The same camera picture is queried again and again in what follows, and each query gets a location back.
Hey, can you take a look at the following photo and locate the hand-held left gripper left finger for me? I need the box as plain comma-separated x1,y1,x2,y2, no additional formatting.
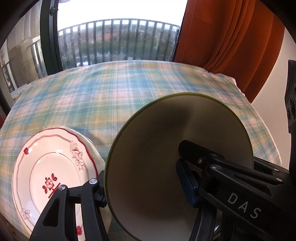
29,170,109,241

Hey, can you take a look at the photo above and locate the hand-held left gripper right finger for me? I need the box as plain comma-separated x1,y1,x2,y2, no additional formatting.
175,159,222,241

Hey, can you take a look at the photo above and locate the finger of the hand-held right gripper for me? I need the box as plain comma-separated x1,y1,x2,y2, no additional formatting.
179,140,289,187
253,156,289,174

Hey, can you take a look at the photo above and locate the floral ceramic bowl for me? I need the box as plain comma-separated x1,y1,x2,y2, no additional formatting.
105,92,254,241

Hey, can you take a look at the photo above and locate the red pattern white plate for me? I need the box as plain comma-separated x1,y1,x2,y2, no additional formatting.
11,127,96,237

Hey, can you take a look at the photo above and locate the plaid tablecloth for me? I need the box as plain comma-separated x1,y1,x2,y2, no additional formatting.
0,60,281,232

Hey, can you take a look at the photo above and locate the orange curtain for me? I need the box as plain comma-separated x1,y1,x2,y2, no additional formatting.
172,0,286,105

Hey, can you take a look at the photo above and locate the balcony railing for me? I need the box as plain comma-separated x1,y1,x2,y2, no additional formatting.
28,19,181,77

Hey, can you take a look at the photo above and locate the black window frame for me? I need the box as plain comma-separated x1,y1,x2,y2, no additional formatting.
39,0,64,76

